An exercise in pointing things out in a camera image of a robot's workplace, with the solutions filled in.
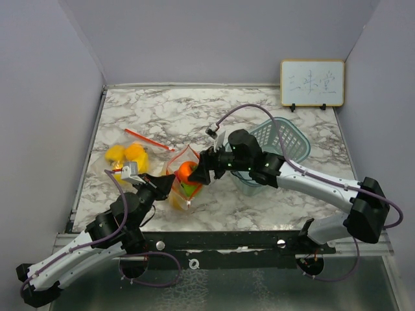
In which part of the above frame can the orange-yellow toy bell pepper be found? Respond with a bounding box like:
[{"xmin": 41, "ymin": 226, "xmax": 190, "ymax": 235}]
[{"xmin": 169, "ymin": 192, "xmax": 189, "ymax": 211}]

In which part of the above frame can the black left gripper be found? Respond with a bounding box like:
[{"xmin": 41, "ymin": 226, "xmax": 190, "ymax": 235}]
[{"xmin": 131, "ymin": 173, "xmax": 175, "ymax": 230}]

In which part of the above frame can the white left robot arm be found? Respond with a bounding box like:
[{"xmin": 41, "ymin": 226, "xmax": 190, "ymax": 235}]
[{"xmin": 16, "ymin": 174, "xmax": 175, "ymax": 308}]

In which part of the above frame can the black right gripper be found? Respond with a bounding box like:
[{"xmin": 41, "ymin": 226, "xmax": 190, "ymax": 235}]
[{"xmin": 189, "ymin": 140, "xmax": 251, "ymax": 185}]

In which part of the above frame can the small framed whiteboard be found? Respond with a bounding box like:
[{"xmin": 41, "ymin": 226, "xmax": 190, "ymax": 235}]
[{"xmin": 280, "ymin": 59, "xmax": 345, "ymax": 111}]

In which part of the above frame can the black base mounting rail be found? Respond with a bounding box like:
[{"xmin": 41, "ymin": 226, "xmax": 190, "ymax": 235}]
[{"xmin": 119, "ymin": 227, "xmax": 335, "ymax": 281}]

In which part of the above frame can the pale green plastic basket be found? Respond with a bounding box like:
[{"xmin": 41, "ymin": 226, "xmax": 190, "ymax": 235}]
[{"xmin": 231, "ymin": 117, "xmax": 311, "ymax": 196}]

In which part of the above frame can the yellow toy lemon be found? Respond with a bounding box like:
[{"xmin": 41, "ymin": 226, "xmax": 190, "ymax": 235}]
[{"xmin": 124, "ymin": 143, "xmax": 150, "ymax": 174}]

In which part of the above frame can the clear orange-zip bag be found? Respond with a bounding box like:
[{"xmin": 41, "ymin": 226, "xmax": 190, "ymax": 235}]
[
  {"xmin": 88, "ymin": 129, "xmax": 176, "ymax": 192},
  {"xmin": 161, "ymin": 145, "xmax": 203, "ymax": 211}
]

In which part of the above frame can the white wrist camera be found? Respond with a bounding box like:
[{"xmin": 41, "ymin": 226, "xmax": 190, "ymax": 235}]
[
  {"xmin": 205, "ymin": 124, "xmax": 226, "ymax": 152},
  {"xmin": 121, "ymin": 161, "xmax": 144, "ymax": 185}
]

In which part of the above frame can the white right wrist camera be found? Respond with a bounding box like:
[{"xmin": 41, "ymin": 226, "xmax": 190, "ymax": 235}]
[{"xmin": 205, "ymin": 124, "xmax": 226, "ymax": 152}]

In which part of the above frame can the green toy apple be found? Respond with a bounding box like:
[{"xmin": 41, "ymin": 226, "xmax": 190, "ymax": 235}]
[{"xmin": 180, "ymin": 183, "xmax": 202, "ymax": 198}]

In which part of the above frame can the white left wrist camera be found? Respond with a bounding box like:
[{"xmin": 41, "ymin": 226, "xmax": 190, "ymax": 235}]
[{"xmin": 121, "ymin": 161, "xmax": 144, "ymax": 185}]

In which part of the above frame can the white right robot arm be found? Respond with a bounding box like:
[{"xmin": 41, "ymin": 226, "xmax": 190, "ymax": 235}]
[{"xmin": 188, "ymin": 130, "xmax": 390, "ymax": 253}]

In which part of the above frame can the orange toy pepper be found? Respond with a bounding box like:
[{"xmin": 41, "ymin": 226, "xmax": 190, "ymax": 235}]
[{"xmin": 178, "ymin": 161, "xmax": 197, "ymax": 185}]

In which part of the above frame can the yellow toy bell pepper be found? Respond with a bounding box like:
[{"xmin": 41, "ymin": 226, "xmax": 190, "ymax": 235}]
[{"xmin": 104, "ymin": 144, "xmax": 125, "ymax": 163}]

